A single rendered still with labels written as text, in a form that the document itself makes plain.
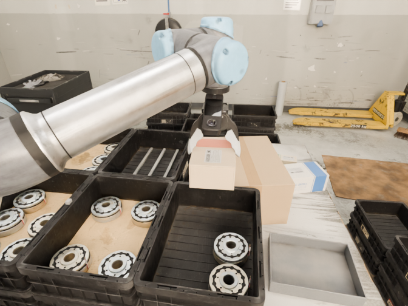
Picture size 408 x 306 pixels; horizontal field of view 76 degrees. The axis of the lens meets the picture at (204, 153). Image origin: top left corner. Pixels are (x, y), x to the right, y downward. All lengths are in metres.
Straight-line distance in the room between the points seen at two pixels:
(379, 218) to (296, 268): 1.15
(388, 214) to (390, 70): 2.78
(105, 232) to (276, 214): 0.63
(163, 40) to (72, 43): 4.01
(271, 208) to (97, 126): 0.81
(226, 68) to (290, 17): 3.54
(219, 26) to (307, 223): 0.85
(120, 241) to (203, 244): 0.26
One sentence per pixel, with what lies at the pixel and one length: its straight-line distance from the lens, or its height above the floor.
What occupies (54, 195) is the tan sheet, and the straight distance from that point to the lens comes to 1.18.
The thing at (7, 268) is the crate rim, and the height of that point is 0.92.
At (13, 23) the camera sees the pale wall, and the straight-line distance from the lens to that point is 4.98.
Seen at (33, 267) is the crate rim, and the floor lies 0.93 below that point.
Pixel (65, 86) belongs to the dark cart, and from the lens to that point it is 2.49.
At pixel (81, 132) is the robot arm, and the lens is 0.39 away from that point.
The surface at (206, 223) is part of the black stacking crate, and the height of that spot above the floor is 0.83.
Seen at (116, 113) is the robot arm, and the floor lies 1.34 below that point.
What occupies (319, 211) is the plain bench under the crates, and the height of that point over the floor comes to 0.70.
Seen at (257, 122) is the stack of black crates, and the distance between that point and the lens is 2.42.
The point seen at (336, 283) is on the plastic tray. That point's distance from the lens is 1.02.
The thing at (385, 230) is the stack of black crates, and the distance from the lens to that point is 2.00.
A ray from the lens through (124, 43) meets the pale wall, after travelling 4.21.
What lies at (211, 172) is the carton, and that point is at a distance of 0.68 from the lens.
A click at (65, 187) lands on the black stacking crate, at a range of 1.15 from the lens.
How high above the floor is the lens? 1.49
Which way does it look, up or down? 30 degrees down
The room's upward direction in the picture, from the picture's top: straight up
